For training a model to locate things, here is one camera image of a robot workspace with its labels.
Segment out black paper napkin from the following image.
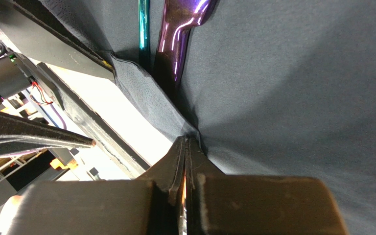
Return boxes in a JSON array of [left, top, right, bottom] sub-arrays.
[[42, 0, 376, 235]]

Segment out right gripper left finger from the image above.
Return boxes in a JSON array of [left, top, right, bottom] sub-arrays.
[[7, 136, 186, 235]]

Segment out iridescent spoon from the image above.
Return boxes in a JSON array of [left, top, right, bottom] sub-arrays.
[[138, 0, 150, 71]]

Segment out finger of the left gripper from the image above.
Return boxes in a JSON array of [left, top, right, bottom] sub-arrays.
[[0, 112, 96, 157]]

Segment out purple iridescent knife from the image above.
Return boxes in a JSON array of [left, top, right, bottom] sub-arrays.
[[153, 0, 217, 99]]

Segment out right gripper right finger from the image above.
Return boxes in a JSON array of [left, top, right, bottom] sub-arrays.
[[185, 138, 349, 235]]

